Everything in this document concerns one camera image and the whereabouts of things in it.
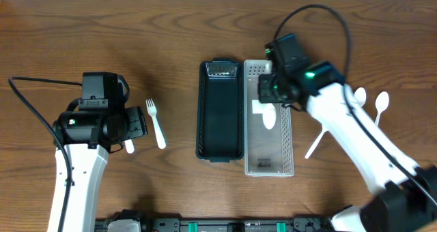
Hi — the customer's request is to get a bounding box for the white plastic spoon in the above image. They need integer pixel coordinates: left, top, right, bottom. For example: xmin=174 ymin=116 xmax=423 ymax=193
xmin=305 ymin=125 xmax=328 ymax=159
xmin=375 ymin=91 xmax=390 ymax=126
xmin=262 ymin=103 xmax=277 ymax=130
xmin=354 ymin=87 xmax=367 ymax=107

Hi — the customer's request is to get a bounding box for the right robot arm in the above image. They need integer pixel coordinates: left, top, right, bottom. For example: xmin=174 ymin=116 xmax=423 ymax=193
xmin=258 ymin=61 xmax=436 ymax=231

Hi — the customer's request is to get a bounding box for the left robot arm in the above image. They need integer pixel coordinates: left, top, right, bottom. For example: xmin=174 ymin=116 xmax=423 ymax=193
xmin=48 ymin=106 xmax=147 ymax=231

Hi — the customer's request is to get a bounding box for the clear white plastic basket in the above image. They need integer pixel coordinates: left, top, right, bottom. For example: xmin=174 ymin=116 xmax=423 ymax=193
xmin=243 ymin=59 xmax=294 ymax=177

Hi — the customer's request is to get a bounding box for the dark green plastic basket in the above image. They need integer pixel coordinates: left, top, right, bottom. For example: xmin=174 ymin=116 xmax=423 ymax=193
xmin=196 ymin=58 xmax=244 ymax=162

